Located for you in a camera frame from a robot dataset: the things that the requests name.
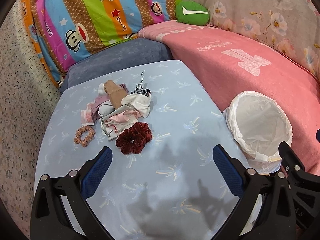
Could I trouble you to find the pink lace cuff sock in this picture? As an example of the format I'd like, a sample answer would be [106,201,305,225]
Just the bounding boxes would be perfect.
[80,109,95,126]

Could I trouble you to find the mauve and white sock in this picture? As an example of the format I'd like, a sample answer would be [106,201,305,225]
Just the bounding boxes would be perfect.
[86,83,115,121]

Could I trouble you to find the colourful monkey pattern quilt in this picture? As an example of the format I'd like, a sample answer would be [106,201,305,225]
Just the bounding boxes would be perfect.
[20,0,181,87]

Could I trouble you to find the white lined trash bin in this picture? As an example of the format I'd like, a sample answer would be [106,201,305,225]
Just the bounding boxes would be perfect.
[223,91,293,174]

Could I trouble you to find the pink bow blanket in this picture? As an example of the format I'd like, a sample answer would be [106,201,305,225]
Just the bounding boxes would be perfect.
[138,21,319,174]

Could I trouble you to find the pink trimmed grey sock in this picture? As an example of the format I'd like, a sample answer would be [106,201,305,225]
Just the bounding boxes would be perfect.
[100,106,142,141]

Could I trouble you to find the green check mark cushion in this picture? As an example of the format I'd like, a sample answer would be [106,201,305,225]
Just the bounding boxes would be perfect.
[175,0,210,26]

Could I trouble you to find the tan brown sock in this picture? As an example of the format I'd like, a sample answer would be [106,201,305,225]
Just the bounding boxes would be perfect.
[104,80,128,109]

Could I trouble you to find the blue-grey velvet pillow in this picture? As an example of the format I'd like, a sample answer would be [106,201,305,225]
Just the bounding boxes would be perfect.
[60,38,173,93]

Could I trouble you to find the light blue palm cloth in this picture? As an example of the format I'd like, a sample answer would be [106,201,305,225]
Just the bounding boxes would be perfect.
[35,60,248,239]

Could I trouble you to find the dark red velvet scrunchie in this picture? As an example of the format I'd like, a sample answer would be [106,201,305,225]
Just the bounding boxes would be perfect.
[116,122,152,155]

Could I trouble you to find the grey floral bed sheet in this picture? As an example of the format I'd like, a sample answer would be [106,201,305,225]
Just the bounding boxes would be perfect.
[191,0,319,77]

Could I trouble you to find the pink patterned scrunchie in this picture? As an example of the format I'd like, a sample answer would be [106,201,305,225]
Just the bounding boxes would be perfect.
[73,125,95,147]

